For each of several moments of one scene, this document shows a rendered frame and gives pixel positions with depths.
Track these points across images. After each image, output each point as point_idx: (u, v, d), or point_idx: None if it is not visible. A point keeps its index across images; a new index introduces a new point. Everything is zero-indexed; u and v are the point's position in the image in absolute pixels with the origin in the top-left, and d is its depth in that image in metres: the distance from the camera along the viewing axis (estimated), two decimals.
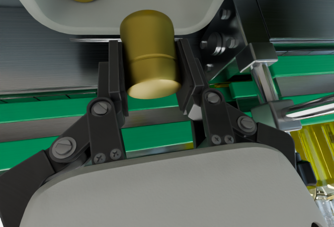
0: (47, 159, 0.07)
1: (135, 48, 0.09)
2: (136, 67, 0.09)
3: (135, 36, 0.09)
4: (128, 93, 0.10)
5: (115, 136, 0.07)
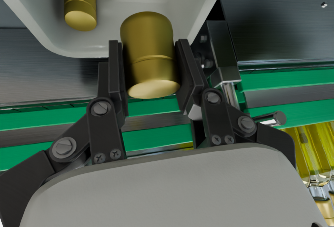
0: (47, 159, 0.07)
1: None
2: None
3: None
4: None
5: (115, 136, 0.07)
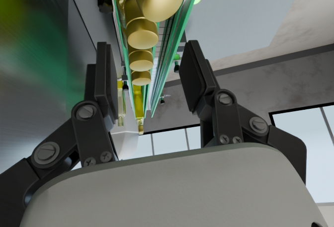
0: (30, 167, 0.07)
1: (132, 14, 0.17)
2: (132, 24, 0.17)
3: (132, 8, 0.17)
4: (128, 40, 0.18)
5: (103, 138, 0.07)
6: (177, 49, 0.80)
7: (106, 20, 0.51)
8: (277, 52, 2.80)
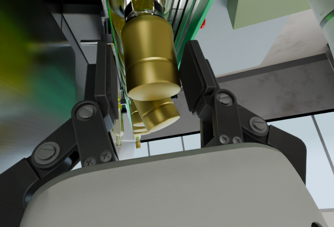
0: (30, 167, 0.07)
1: None
2: (137, 115, 0.20)
3: None
4: (133, 125, 0.21)
5: (103, 138, 0.07)
6: None
7: None
8: (270, 61, 2.90)
